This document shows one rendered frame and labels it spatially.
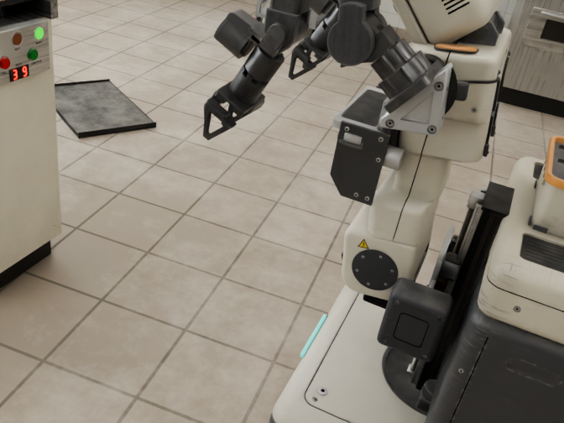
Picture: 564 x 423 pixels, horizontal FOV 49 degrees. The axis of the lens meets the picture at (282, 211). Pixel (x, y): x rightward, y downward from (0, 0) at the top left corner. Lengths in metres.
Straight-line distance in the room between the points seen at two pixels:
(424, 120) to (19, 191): 1.34
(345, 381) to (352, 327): 0.20
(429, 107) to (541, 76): 3.48
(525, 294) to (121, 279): 1.44
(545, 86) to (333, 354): 3.24
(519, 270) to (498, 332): 0.13
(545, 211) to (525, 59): 3.28
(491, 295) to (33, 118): 1.39
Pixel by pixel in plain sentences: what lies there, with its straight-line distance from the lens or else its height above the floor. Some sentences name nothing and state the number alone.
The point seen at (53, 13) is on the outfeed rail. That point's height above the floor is 0.85.
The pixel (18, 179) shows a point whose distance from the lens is 2.01.
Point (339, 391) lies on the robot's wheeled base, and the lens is 1.53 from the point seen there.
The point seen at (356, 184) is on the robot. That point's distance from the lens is 1.26.
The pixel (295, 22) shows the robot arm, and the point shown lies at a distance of 1.08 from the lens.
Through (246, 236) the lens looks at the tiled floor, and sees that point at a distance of 2.45.
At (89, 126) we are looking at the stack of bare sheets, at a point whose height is 0.02.
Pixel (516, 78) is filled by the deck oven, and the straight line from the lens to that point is 4.51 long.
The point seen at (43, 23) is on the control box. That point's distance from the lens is 1.88.
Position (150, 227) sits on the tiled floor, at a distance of 2.45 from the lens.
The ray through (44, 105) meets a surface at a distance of 2.00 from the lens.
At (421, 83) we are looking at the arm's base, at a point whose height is 1.08.
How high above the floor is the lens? 1.38
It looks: 32 degrees down
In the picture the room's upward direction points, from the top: 10 degrees clockwise
